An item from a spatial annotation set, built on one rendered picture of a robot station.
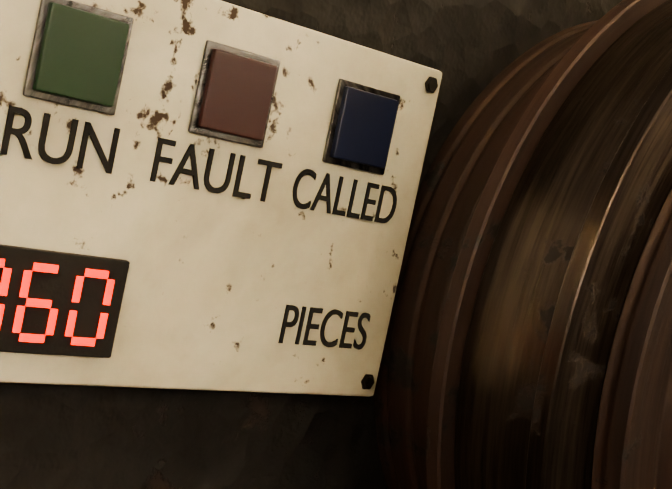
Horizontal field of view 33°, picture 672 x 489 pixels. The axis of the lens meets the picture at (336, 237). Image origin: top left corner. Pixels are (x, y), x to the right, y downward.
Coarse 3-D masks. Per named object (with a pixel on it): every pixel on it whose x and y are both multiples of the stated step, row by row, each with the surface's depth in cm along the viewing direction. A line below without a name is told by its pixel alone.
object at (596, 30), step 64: (640, 0) 58; (512, 64) 66; (576, 64) 56; (512, 128) 61; (448, 192) 61; (512, 192) 55; (448, 256) 60; (448, 320) 54; (384, 384) 63; (448, 384) 54; (384, 448) 64; (448, 448) 55
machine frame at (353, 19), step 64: (256, 0) 54; (320, 0) 56; (384, 0) 59; (448, 0) 62; (512, 0) 65; (576, 0) 69; (448, 64) 63; (448, 128) 64; (0, 384) 49; (0, 448) 49; (64, 448) 51; (128, 448) 54; (192, 448) 56; (256, 448) 59; (320, 448) 62
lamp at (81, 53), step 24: (48, 24) 45; (72, 24) 45; (96, 24) 46; (120, 24) 47; (48, 48) 45; (72, 48) 45; (96, 48) 46; (120, 48) 47; (48, 72) 45; (72, 72) 46; (96, 72) 46; (72, 96) 46; (96, 96) 46
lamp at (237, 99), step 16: (224, 64) 50; (240, 64) 51; (256, 64) 51; (208, 80) 50; (224, 80) 50; (240, 80) 51; (256, 80) 51; (272, 80) 52; (208, 96) 50; (224, 96) 50; (240, 96) 51; (256, 96) 52; (208, 112) 50; (224, 112) 51; (240, 112) 51; (256, 112) 52; (208, 128) 50; (224, 128) 51; (240, 128) 51; (256, 128) 52
